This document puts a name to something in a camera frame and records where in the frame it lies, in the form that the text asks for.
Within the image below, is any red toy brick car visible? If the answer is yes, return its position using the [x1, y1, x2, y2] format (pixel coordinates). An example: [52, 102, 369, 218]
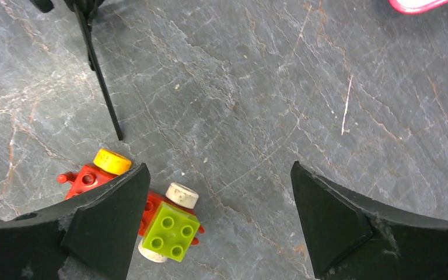
[57, 149, 205, 263]

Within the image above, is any pink framed whiteboard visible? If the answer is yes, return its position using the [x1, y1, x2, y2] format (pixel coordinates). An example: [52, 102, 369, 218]
[388, 0, 448, 15]

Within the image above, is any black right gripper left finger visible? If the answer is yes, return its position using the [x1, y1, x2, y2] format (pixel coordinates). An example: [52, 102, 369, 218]
[0, 164, 151, 279]

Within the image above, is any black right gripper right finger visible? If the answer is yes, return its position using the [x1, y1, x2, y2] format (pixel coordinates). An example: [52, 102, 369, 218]
[290, 162, 448, 279]

